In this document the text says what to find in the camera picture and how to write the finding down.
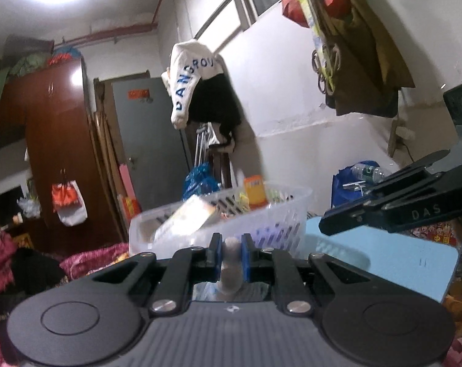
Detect orange yellow capsule box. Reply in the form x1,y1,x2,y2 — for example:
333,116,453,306
153,195,220,244

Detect plush toy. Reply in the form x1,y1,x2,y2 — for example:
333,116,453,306
217,238,244,302

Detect purple tissue pack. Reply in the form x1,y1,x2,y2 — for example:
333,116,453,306
252,223,304,253

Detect orange medicine box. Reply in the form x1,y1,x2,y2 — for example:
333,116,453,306
244,175,268,209

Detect blue shopping bag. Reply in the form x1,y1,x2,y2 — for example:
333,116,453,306
330,161,392,207

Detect white plastic laundry basket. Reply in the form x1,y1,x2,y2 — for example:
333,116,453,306
129,181,312,259

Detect blue plastic bag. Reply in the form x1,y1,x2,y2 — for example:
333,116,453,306
182,162,220,201

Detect olive hanging bags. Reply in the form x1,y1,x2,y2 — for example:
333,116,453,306
285,0,414,118

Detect grey metal door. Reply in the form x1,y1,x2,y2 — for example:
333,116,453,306
112,77,190,210

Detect pink floral quilt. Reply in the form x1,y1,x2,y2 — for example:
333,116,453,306
59,243,129,281

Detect red white hanging bag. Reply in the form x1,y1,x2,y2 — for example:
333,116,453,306
51,181,88,227

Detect white black hanging jacket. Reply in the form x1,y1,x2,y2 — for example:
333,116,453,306
161,39,241,153

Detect dark red wooden wardrobe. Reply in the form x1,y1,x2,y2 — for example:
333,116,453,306
0,58,124,256

